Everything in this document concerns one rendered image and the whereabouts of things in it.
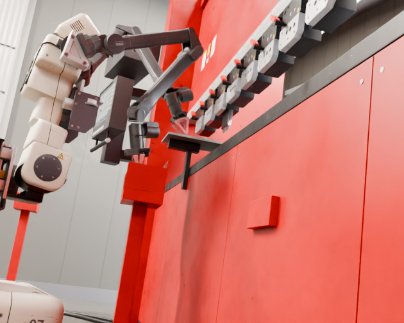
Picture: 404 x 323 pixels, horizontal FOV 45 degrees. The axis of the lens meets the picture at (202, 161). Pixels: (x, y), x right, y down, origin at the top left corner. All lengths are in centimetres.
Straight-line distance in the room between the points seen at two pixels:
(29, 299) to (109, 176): 350
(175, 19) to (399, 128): 274
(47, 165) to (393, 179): 140
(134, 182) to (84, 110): 34
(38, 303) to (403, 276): 125
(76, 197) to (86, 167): 32
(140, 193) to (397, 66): 131
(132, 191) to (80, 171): 312
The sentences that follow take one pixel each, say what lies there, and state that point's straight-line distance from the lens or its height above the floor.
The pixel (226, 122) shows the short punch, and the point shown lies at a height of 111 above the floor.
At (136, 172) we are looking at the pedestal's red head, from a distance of 196.
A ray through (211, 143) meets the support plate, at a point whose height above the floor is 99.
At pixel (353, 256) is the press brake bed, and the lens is 84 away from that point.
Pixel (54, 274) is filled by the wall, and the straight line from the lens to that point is 498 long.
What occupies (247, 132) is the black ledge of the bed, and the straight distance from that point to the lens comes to 147.
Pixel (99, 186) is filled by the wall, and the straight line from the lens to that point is 509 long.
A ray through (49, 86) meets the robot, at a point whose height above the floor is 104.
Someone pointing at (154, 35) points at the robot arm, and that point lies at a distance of 207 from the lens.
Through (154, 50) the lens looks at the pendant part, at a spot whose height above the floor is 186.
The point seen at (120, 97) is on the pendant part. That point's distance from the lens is 328.
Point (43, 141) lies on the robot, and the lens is 194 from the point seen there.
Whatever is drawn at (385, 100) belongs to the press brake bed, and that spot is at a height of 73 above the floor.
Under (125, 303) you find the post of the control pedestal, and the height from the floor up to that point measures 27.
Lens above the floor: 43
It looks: 12 degrees up
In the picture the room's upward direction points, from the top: 8 degrees clockwise
